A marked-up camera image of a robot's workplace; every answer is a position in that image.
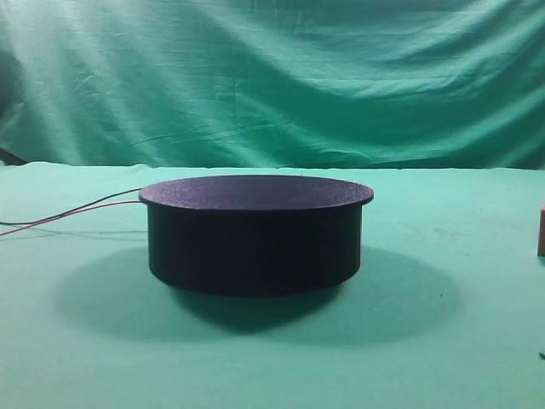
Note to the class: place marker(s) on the pink cube block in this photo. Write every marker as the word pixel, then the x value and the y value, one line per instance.
pixel 541 234

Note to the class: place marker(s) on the black round turntable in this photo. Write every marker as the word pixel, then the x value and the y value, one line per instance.
pixel 254 235

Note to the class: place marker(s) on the green backdrop cloth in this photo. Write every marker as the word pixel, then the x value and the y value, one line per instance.
pixel 303 84

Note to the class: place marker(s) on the green table cloth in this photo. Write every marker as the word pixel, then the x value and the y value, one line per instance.
pixel 446 312

